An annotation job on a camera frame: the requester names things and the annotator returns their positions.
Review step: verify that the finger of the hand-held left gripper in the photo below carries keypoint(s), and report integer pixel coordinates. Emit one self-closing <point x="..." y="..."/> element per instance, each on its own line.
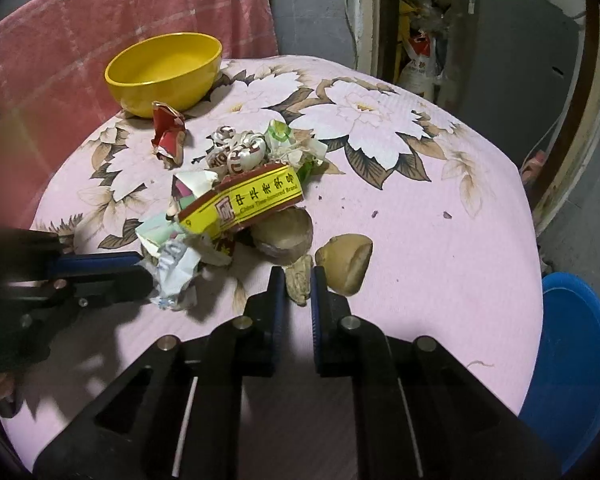
<point x="95" y="263"/>
<point x="115" y="287"/>

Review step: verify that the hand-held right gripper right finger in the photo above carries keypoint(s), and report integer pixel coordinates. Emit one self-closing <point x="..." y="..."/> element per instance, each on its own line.
<point x="317" y="300"/>

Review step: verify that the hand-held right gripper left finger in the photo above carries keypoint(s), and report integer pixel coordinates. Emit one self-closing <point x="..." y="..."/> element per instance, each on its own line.
<point x="279" y="295"/>

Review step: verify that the small brown peel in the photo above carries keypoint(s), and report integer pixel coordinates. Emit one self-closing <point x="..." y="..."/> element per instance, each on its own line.
<point x="298" y="280"/>

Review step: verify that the white paper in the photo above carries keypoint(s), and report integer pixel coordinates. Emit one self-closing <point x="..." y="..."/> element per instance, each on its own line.
<point x="180" y="270"/>

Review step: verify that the blue plastic basin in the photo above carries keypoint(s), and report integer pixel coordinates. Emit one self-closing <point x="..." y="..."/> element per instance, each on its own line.
<point x="572" y="350"/>

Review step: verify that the torn bread piece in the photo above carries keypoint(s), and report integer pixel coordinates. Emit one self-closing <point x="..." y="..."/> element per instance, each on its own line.
<point x="347" y="262"/>

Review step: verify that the round brown bun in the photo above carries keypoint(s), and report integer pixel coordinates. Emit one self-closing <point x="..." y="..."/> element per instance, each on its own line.
<point x="282" y="235"/>

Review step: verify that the yellow red paper box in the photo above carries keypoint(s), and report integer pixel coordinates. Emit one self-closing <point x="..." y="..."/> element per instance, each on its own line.
<point x="245" y="197"/>

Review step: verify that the white torn carton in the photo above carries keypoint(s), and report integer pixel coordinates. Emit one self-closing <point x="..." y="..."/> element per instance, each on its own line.
<point x="195" y="185"/>

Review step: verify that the white red candy wrapper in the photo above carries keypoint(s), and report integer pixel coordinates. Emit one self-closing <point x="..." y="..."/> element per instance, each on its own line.
<point x="247" y="152"/>
<point x="224" y="136"/>

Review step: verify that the red crumpled wrapper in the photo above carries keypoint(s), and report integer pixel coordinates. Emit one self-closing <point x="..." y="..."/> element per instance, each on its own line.
<point x="169" y="132"/>

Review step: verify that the pile of candy wrappers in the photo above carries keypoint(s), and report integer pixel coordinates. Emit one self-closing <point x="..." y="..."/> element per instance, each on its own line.
<point x="287" y="142"/>

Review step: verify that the yellow plastic bowl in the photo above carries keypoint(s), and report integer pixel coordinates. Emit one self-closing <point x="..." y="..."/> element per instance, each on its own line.
<point x="165" y="75"/>

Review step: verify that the pink checked towel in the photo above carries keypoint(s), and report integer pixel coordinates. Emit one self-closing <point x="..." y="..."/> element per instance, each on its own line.
<point x="70" y="45"/>

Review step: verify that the white red sack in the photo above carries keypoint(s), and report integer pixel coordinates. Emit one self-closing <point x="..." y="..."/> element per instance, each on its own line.
<point x="422" y="67"/>

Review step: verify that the pale worn door frame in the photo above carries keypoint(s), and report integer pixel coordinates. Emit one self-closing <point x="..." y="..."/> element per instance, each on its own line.
<point x="366" y="10"/>

